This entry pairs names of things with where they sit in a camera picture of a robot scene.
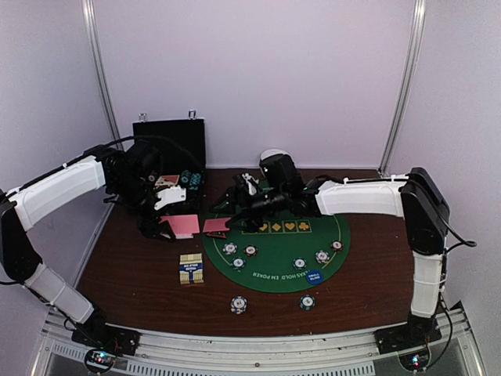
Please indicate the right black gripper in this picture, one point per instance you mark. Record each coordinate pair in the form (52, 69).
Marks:
(253, 222)

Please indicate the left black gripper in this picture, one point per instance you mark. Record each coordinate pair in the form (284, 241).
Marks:
(148, 229)

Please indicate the single red-backed card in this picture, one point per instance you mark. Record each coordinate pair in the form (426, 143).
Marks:
(217, 225)

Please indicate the red-backed card deck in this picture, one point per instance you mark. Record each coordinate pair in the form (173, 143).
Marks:
(182, 226)

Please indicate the blue tan ten chip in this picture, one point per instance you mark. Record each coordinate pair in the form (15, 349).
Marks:
(230, 248)

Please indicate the brown black chip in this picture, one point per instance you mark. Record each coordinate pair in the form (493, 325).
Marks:
(250, 251)
(336, 246)

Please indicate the green blue chip bottom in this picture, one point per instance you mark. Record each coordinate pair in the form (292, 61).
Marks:
(299, 263)

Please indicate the blue small blind button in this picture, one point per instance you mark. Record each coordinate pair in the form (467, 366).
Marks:
(314, 277)

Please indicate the red black all-in triangle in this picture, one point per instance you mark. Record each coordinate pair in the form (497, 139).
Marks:
(217, 235)

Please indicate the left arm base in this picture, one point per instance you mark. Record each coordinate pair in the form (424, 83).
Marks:
(116, 340)

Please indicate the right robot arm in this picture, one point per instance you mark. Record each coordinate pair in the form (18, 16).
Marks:
(413, 197)

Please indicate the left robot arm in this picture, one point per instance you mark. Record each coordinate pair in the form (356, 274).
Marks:
(127, 176)

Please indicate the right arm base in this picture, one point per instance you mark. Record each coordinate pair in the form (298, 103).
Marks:
(403, 337)

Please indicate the teal chips in case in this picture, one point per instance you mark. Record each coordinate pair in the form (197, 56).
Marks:
(195, 181)

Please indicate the card pack in case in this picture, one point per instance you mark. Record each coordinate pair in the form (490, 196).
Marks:
(167, 180)

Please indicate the green blue chips in case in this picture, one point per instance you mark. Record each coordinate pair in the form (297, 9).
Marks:
(185, 177)

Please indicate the gold blue card box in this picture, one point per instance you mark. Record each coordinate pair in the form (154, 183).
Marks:
(191, 269)

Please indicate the white ceramic bowl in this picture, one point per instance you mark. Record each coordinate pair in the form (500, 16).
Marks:
(272, 152)

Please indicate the round green poker mat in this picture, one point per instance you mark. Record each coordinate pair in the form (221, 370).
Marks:
(279, 241)

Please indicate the black poker chip case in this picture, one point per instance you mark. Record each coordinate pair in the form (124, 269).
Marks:
(182, 146)

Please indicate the blue tan chip stack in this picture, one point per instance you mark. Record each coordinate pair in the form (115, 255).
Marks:
(238, 305)

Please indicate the green blue chip stack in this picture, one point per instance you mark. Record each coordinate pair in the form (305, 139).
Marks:
(307, 302)

